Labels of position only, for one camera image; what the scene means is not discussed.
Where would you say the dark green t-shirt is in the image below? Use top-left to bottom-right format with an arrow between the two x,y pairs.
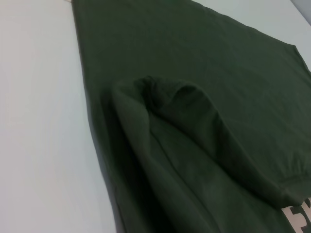
71,0 -> 311,233

